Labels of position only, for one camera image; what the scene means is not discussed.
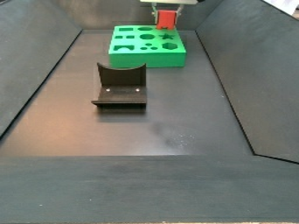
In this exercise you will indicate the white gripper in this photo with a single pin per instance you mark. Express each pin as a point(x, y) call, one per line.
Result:
point(180, 2)

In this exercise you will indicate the red square-circle object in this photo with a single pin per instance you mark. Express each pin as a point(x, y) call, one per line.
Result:
point(165, 19)

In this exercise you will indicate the green fixture block with cutouts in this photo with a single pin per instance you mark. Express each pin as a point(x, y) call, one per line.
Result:
point(140, 44)

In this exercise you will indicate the black curved stand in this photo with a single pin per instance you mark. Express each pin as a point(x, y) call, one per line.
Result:
point(121, 86)

